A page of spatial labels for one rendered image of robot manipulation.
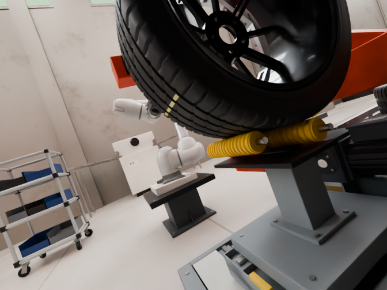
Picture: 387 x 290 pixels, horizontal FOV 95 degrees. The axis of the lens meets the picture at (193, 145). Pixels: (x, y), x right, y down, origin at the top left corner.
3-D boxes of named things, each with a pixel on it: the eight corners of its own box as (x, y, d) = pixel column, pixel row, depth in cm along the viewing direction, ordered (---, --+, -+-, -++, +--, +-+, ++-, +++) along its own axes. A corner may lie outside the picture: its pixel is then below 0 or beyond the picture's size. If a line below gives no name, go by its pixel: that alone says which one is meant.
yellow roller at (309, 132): (327, 142, 38) (318, 117, 38) (244, 153, 65) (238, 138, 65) (343, 134, 40) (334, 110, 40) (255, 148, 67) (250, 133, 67)
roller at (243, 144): (260, 156, 40) (251, 132, 40) (207, 160, 68) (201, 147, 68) (278, 147, 42) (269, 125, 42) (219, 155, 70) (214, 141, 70)
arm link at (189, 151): (182, 168, 152) (207, 160, 154) (181, 164, 136) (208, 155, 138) (158, 95, 174) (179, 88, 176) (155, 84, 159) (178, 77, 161)
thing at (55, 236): (16, 282, 147) (-28, 170, 146) (40, 258, 186) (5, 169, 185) (86, 247, 166) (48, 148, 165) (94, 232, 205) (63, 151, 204)
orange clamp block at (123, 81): (147, 72, 54) (117, 78, 51) (145, 84, 62) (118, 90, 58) (139, 51, 54) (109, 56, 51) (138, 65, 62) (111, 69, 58)
